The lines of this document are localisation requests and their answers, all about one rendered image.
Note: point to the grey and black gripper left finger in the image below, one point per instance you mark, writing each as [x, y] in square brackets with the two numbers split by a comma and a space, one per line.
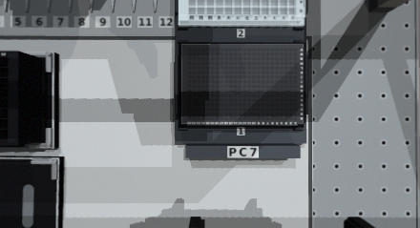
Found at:
[196, 222]

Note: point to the dark grey well plate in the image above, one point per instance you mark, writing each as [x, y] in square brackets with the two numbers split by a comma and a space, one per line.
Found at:
[241, 84]

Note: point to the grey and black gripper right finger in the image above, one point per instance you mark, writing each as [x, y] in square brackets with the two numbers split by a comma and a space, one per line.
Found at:
[356, 222]

